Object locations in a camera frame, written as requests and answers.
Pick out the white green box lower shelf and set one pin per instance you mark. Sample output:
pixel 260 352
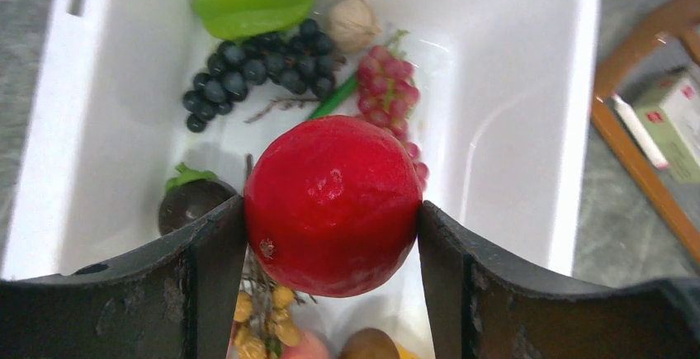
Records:
pixel 669 110

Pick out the black grape bunch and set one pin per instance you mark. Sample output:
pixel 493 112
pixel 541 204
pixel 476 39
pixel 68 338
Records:
pixel 304 60

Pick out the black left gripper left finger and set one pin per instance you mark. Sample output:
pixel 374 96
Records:
pixel 170 298

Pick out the peach fruit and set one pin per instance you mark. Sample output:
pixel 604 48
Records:
pixel 309 347

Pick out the red apple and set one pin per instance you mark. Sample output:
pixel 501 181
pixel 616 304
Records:
pixel 331 205

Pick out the green chili pepper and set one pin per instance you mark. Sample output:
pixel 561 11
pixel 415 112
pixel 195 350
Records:
pixel 336 99

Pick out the white pen on shelf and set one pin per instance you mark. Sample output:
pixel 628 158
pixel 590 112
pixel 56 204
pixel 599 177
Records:
pixel 639 133

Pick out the white plastic bin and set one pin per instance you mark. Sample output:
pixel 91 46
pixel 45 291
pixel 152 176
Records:
pixel 502 123

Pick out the green lime slice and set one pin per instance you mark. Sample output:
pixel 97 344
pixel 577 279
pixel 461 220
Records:
pixel 237 19

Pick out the red grape bunch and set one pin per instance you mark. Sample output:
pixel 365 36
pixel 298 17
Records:
pixel 388 95

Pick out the longan cluster on twig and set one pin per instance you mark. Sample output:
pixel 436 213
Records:
pixel 263 324

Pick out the dark mangosteen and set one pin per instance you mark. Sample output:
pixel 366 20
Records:
pixel 189 195

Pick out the brown kiwi fruit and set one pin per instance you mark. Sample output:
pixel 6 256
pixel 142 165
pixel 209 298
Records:
pixel 369 343

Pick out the orange wooden shelf rack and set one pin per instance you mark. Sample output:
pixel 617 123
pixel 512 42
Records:
pixel 665 41

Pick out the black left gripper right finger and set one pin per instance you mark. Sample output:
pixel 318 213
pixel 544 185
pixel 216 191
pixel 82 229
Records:
pixel 486 302

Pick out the garlic bulb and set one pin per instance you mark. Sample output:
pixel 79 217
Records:
pixel 352 25

